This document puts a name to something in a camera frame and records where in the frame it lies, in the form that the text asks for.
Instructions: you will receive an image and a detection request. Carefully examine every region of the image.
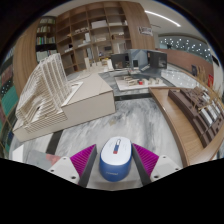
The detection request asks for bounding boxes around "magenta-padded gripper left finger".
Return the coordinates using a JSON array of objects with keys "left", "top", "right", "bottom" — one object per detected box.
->
[{"left": 47, "top": 143, "right": 98, "bottom": 188}]

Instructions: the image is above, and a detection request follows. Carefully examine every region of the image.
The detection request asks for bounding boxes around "dark bookshelf with books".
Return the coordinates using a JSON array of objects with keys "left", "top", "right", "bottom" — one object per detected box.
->
[{"left": 34, "top": 15, "right": 58, "bottom": 63}]

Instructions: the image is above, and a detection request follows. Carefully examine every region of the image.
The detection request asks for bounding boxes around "white stepped architectural model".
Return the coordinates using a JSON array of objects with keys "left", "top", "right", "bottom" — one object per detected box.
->
[{"left": 12, "top": 52, "right": 117, "bottom": 143}]

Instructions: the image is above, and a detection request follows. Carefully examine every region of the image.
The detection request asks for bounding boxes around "dark brown site model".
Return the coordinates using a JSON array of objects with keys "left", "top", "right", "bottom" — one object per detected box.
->
[{"left": 167, "top": 84, "right": 224, "bottom": 148}]

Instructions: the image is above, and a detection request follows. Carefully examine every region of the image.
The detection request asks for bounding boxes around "wooden display platform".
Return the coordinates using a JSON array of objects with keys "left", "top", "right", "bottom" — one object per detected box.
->
[{"left": 148, "top": 85, "right": 224, "bottom": 168}]

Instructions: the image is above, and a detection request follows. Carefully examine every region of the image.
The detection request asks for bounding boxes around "wooden shelf unit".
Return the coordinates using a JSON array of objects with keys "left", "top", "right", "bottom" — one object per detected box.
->
[{"left": 54, "top": 1, "right": 133, "bottom": 76}]

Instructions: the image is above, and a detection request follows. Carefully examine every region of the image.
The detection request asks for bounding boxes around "grey floral mouse pad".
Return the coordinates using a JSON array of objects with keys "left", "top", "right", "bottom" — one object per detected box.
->
[{"left": 25, "top": 149, "right": 63, "bottom": 171}]

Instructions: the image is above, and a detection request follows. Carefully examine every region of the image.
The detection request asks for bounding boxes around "ceiling light strip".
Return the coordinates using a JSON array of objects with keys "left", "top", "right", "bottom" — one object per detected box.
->
[{"left": 144, "top": 9, "right": 183, "bottom": 28}]

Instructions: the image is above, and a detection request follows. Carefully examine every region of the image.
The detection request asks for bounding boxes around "colourful bookshelf wall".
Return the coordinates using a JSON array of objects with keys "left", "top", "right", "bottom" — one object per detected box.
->
[{"left": 0, "top": 46, "right": 20, "bottom": 153}]

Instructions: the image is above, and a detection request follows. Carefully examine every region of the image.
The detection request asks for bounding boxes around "blue and white computer mouse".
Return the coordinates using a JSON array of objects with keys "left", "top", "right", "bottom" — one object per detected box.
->
[{"left": 98, "top": 135, "right": 133, "bottom": 183}]

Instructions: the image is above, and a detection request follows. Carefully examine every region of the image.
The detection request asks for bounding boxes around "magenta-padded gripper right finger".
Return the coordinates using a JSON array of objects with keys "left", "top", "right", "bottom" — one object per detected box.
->
[{"left": 131, "top": 142, "right": 183, "bottom": 187}]

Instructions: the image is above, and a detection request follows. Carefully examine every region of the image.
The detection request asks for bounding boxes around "white wall sign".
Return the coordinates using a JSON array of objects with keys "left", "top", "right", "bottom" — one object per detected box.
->
[{"left": 137, "top": 26, "right": 155, "bottom": 37}]

